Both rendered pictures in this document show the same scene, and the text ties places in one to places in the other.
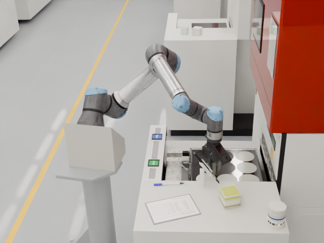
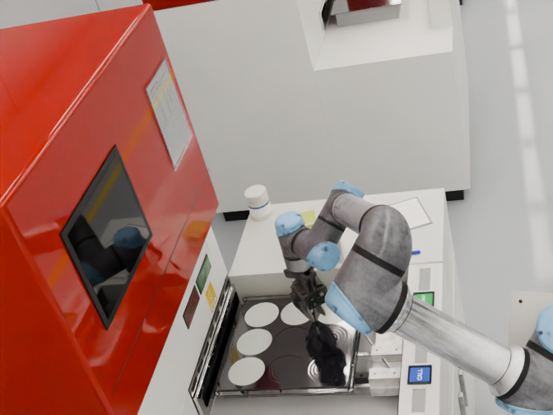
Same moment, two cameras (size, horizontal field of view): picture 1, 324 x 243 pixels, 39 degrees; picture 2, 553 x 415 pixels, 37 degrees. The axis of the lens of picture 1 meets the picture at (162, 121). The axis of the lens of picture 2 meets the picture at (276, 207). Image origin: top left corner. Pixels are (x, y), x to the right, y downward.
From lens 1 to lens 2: 3.58 m
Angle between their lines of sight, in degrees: 117
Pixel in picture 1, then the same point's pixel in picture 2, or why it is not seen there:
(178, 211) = not seen: hidden behind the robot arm
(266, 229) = (276, 207)
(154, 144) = (425, 355)
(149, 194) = (426, 238)
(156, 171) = (416, 283)
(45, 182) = not seen: outside the picture
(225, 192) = (311, 214)
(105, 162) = not seen: hidden behind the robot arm
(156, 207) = (414, 218)
